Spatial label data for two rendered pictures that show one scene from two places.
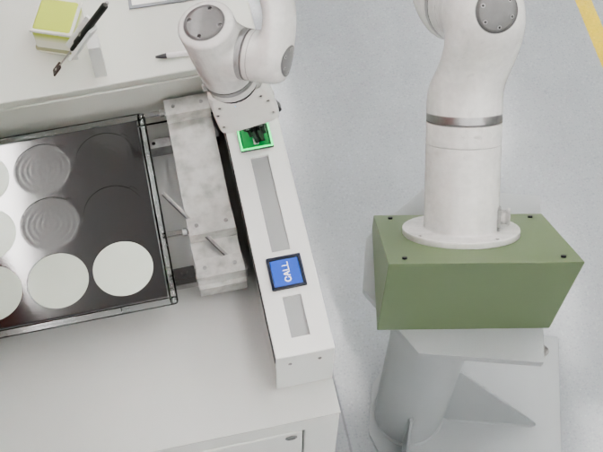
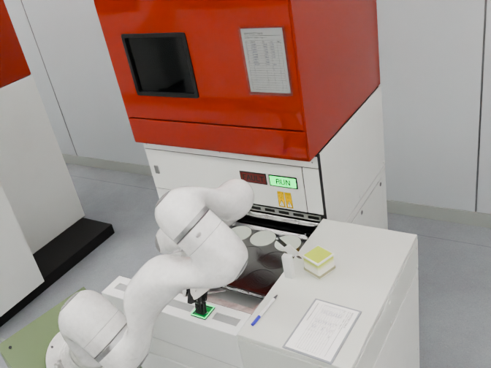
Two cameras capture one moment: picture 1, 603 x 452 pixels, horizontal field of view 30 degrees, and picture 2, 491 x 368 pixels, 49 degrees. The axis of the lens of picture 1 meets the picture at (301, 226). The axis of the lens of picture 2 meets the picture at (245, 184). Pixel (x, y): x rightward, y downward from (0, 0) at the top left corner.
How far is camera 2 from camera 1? 2.24 m
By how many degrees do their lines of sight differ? 83
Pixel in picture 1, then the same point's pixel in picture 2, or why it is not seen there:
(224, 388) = not seen: hidden behind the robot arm
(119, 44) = (298, 288)
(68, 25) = (307, 255)
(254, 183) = (183, 301)
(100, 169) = (256, 276)
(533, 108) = not seen: outside the picture
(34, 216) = (256, 251)
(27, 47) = not seen: hidden behind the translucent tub
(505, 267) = (35, 324)
